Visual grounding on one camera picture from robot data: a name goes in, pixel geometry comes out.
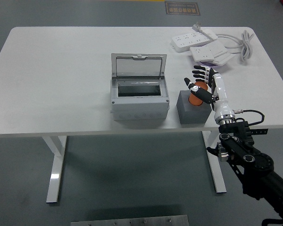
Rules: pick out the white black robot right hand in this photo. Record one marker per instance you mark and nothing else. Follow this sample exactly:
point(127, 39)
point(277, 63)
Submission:
point(222, 103)

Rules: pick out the grey block with round hole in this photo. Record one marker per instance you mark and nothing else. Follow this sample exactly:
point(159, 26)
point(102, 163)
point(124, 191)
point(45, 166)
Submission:
point(191, 115)

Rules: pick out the white power strip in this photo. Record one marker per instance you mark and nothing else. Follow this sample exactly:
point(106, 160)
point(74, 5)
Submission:
point(191, 41)

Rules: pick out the white table leg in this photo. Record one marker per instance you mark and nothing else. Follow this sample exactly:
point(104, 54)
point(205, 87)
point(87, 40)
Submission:
point(218, 180)
point(55, 176)

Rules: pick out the orange cylindrical battery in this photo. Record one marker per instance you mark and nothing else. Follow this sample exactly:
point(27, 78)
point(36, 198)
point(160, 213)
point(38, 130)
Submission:
point(193, 100)

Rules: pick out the brown floor sign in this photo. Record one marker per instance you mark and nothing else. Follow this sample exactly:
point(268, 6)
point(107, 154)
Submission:
point(182, 8)

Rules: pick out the grey plastic junction box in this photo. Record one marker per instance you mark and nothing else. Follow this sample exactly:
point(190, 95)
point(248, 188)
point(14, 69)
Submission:
point(139, 107)

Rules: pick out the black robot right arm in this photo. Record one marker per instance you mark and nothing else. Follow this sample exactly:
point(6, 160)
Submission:
point(261, 162)

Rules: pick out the purple round bowl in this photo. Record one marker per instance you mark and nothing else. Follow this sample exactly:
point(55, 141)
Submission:
point(215, 66)

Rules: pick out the grey metal plate with screws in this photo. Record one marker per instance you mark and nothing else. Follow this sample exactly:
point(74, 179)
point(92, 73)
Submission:
point(129, 221)

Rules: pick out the white wall socket panel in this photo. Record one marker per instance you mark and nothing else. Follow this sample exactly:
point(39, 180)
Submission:
point(207, 53)
point(222, 60)

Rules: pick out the transparent hinged box lid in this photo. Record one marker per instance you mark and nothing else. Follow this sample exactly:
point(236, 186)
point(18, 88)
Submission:
point(139, 67)

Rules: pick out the black table control panel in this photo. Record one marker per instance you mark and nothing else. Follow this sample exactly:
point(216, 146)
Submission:
point(260, 131)

